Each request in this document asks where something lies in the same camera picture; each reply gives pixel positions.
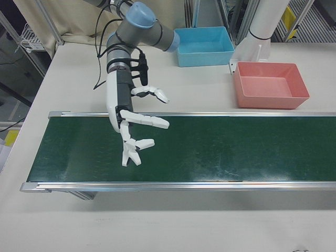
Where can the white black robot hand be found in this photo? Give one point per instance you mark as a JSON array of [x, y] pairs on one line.
[[113, 97]]

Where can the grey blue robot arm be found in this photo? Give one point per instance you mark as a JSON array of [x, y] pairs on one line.
[[139, 29]]

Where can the blue plastic box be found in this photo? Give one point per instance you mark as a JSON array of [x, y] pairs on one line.
[[204, 47]]

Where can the pink plastic box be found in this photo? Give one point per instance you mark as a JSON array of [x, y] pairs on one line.
[[270, 84]]

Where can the beige curtain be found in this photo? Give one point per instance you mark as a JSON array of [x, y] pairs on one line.
[[73, 18]]

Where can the green conveyor belt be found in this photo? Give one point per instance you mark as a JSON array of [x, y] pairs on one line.
[[210, 149]]

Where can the white robot column base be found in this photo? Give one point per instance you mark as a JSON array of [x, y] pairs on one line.
[[262, 26]]

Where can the yellow black safety marker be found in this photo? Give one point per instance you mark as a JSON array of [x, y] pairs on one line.
[[288, 18]]

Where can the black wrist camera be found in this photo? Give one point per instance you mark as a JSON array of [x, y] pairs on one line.
[[143, 71]]

